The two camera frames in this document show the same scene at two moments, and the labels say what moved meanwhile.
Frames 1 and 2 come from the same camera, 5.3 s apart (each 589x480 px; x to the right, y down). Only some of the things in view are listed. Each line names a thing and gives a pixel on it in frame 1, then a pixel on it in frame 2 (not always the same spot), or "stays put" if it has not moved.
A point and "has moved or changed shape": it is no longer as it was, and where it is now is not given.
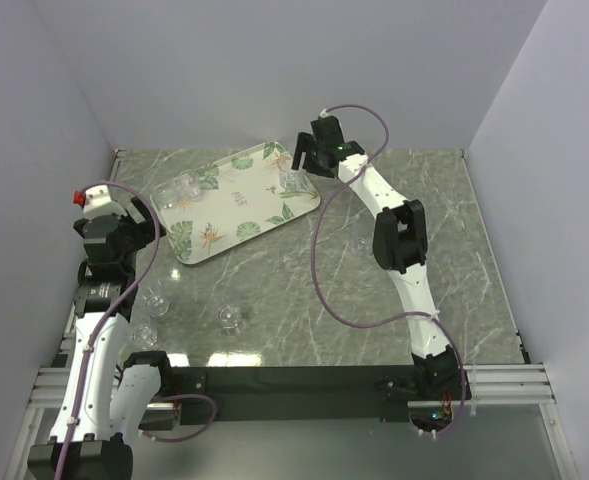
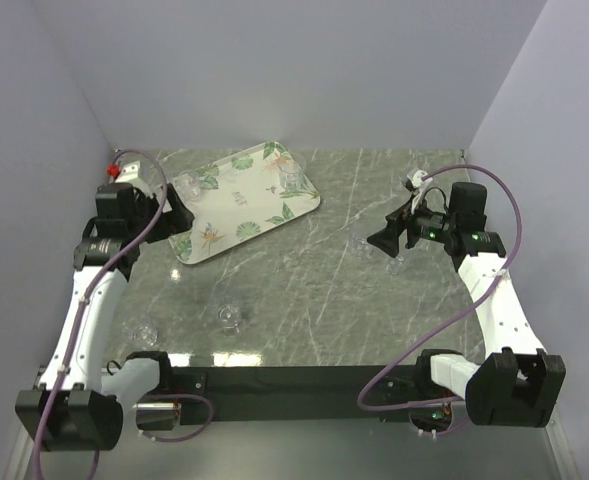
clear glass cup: (155, 297) to (187, 184)
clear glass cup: (290, 178) stays put
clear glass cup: (230, 319) stays put
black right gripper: (306, 143) to (388, 238)
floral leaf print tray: (231, 202) stays put
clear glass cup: (362, 246) stays put
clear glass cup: (188, 184) has moved or changed shape
